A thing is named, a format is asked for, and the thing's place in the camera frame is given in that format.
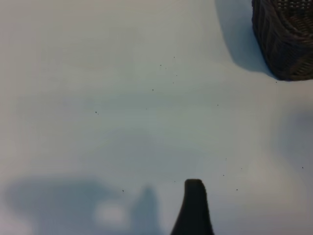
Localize dark brown wicker basket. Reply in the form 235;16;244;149
251;0;313;82

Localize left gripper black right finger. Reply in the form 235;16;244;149
194;179;214;235

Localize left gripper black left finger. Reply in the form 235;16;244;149
170;179;196;235

